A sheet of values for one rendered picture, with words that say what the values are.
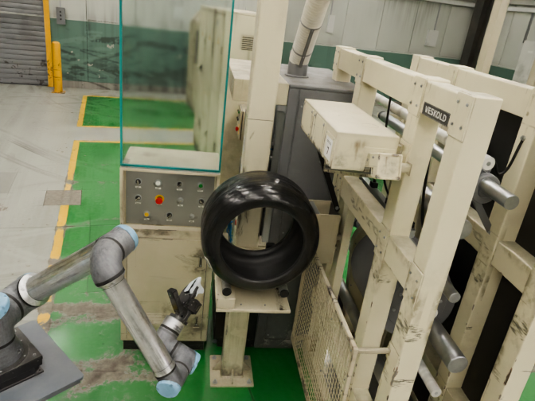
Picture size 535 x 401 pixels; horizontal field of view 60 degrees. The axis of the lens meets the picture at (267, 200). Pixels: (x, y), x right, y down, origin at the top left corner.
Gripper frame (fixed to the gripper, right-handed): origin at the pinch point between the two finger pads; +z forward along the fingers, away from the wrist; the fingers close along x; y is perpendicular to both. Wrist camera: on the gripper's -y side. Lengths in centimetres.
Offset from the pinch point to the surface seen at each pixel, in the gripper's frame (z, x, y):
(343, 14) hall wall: 892, -517, 309
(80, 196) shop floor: 82, -336, 47
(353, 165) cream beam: 52, 68, -15
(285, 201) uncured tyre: 43, 30, -4
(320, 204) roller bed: 78, 4, 41
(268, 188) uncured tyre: 44, 25, -12
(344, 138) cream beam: 55, 68, -27
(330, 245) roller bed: 58, 15, 52
